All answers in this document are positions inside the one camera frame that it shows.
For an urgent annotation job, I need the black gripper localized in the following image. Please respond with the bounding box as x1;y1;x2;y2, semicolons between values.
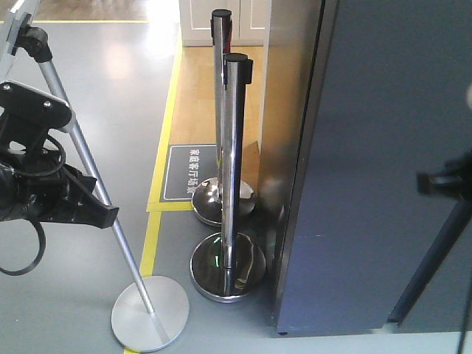
1;81;119;229

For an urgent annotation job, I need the dark grey fridge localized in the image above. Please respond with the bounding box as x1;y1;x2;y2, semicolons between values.
259;1;471;336

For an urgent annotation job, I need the dark floor sign sticker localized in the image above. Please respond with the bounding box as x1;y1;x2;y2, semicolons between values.
160;144;217;202

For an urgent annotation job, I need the silver sign stand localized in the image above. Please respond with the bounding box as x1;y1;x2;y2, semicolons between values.
1;1;190;353

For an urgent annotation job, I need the white double door cabinet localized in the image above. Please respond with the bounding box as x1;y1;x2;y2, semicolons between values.
178;0;271;46

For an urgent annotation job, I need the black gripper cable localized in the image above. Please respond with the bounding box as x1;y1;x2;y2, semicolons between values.
0;136;67;277

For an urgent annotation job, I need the chrome stanchion post far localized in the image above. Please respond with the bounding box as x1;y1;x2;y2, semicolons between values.
191;9;257;226

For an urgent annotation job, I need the chrome stanchion post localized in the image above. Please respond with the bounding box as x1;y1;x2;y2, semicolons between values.
191;9;257;226
190;53;266;303

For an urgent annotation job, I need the chrome stanchion post near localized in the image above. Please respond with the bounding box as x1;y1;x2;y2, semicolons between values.
190;53;266;303

